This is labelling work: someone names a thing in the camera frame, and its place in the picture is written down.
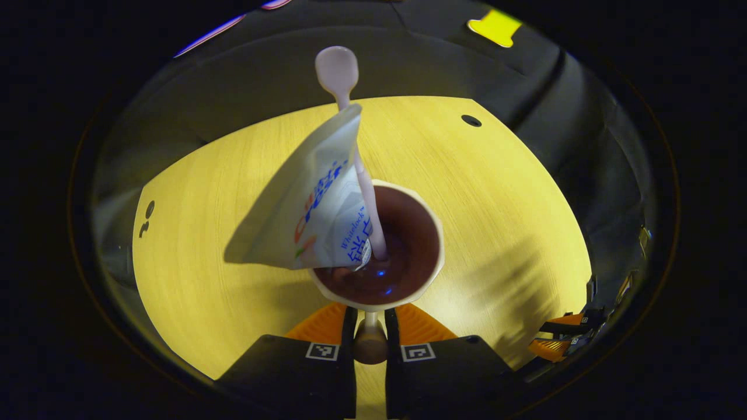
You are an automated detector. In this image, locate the beige cup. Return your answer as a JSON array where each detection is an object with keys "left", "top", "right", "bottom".
[{"left": 308, "top": 180, "right": 445, "bottom": 365}]

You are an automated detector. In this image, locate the wooden desktop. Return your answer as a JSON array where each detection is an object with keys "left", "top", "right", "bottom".
[{"left": 132, "top": 96, "right": 593, "bottom": 419}]

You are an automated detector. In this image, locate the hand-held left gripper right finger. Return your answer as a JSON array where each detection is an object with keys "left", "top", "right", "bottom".
[{"left": 384, "top": 303, "right": 526, "bottom": 419}]

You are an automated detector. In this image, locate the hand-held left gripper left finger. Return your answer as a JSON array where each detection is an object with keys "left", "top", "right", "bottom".
[{"left": 216, "top": 303, "right": 358, "bottom": 419}]

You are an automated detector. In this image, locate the white toothpaste tube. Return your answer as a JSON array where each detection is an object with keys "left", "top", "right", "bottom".
[{"left": 242, "top": 104, "right": 374, "bottom": 272}]

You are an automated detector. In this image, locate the pale pink toothbrush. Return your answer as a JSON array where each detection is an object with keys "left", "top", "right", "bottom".
[{"left": 315, "top": 46, "right": 389, "bottom": 261}]

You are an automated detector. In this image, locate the black backdrop cloth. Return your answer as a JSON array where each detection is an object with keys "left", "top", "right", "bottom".
[{"left": 93, "top": 0, "right": 657, "bottom": 304}]

